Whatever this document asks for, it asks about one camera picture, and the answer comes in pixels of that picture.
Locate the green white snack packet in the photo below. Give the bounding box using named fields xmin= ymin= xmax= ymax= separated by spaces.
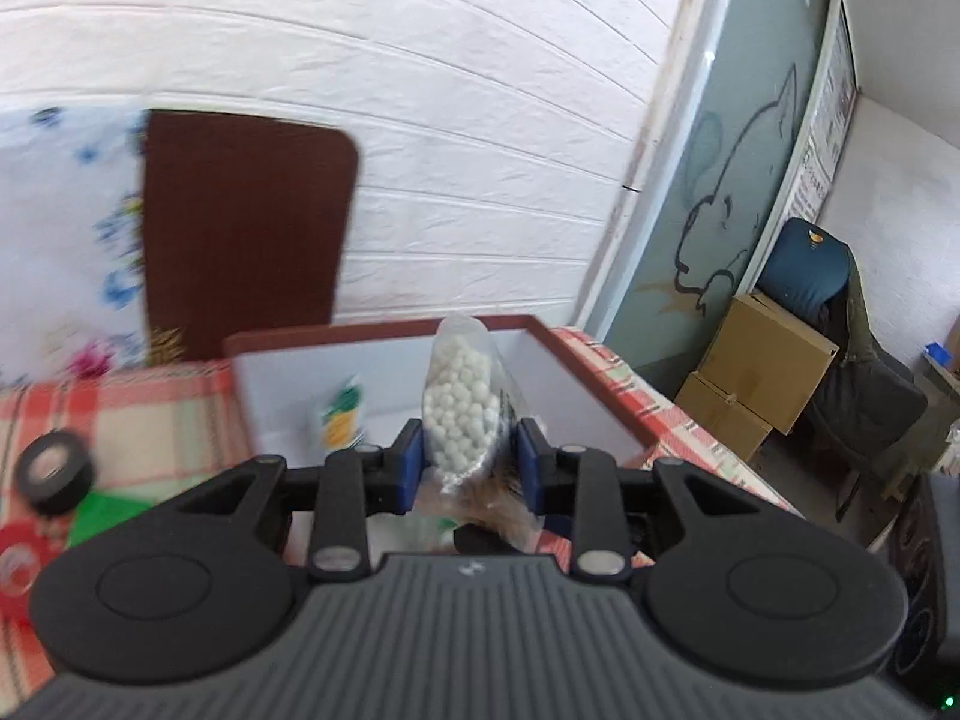
xmin=313 ymin=377 xmax=364 ymax=454

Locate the bag of white beads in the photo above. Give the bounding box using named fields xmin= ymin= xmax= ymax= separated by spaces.
xmin=415 ymin=310 xmax=554 ymax=550

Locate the green cardboard box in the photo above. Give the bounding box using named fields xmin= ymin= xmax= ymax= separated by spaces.
xmin=67 ymin=491 xmax=153 ymax=548

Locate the black tape roll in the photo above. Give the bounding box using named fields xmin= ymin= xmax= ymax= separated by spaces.
xmin=13 ymin=429 xmax=96 ymax=517

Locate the red tape roll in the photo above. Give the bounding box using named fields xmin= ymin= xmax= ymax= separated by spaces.
xmin=0 ymin=520 xmax=65 ymax=624

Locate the brown shoe box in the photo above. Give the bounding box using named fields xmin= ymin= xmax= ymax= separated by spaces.
xmin=223 ymin=313 xmax=677 ymax=564

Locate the cardboard boxes stack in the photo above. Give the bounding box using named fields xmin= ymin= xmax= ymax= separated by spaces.
xmin=675 ymin=293 xmax=838 ymax=461

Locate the red plaid bed sheet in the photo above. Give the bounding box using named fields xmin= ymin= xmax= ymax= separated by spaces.
xmin=0 ymin=325 xmax=801 ymax=706

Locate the dark jacket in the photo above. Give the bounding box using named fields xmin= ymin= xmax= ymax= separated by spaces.
xmin=811 ymin=252 xmax=928 ymax=522

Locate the blue cushion chair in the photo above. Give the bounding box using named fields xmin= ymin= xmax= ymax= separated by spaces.
xmin=755 ymin=218 xmax=851 ymax=327

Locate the cartoon painted glass door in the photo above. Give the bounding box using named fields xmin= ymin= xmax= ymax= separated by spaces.
xmin=586 ymin=0 xmax=830 ymax=397

